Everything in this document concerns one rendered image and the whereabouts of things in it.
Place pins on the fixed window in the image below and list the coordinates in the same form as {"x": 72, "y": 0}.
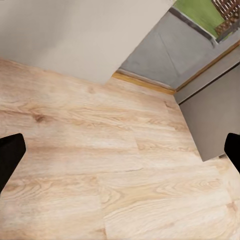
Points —
{"x": 188, "y": 40}

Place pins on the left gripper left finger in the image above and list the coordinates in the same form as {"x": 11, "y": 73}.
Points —
{"x": 12, "y": 150}

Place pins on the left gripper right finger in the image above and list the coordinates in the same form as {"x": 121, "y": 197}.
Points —
{"x": 232, "y": 149}

